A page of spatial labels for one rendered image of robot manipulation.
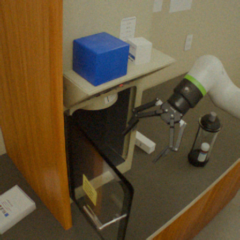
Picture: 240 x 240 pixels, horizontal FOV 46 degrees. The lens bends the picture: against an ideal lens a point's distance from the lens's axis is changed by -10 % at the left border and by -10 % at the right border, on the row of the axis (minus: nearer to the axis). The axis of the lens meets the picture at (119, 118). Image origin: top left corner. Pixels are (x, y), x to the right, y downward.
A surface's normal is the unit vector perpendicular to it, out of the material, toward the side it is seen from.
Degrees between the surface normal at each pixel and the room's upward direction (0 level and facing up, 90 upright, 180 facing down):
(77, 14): 90
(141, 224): 0
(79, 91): 90
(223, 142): 0
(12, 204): 0
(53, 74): 90
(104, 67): 90
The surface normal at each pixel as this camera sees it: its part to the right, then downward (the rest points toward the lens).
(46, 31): -0.75, 0.36
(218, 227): 0.08, -0.78
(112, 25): 0.66, 0.51
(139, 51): 0.48, 0.58
